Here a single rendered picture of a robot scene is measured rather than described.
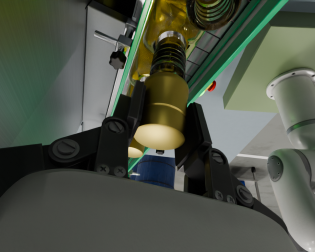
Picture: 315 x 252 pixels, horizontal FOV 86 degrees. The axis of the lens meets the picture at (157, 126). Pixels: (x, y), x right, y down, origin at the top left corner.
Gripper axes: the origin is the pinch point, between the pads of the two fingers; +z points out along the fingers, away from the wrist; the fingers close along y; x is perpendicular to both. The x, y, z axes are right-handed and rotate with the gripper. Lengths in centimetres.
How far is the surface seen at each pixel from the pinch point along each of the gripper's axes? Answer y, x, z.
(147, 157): 59, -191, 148
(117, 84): -5.7, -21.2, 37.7
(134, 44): -3.8, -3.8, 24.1
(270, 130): 175, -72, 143
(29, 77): -12.0, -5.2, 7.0
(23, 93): -12.0, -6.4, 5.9
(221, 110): 39, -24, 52
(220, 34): 12.0, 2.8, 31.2
